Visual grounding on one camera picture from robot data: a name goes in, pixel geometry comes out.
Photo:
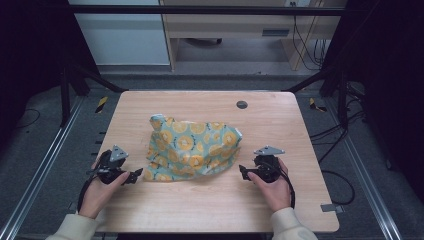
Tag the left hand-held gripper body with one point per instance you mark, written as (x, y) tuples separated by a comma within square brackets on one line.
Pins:
[(111, 166)]

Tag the yellow black tape strip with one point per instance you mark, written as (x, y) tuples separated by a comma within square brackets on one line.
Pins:
[(315, 105), (101, 104)]

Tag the person's right hand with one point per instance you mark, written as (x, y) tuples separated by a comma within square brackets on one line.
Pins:
[(275, 195)]

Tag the green cloth with orange print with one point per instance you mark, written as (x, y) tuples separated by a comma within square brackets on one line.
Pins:
[(190, 150)]

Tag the white cabinet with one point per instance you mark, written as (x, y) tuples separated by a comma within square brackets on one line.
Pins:
[(123, 36)]

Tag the black metal stand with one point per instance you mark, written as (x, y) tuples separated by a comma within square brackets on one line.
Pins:
[(342, 96), (65, 96)]

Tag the black horizontal frame bar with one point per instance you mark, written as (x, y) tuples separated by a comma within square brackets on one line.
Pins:
[(200, 10)]

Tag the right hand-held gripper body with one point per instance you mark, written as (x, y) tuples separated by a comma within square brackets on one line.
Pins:
[(268, 166)]

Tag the person's left hand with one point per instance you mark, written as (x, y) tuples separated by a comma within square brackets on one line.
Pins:
[(96, 196)]

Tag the aluminium floor rail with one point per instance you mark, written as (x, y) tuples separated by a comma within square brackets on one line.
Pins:
[(43, 163), (370, 186)]

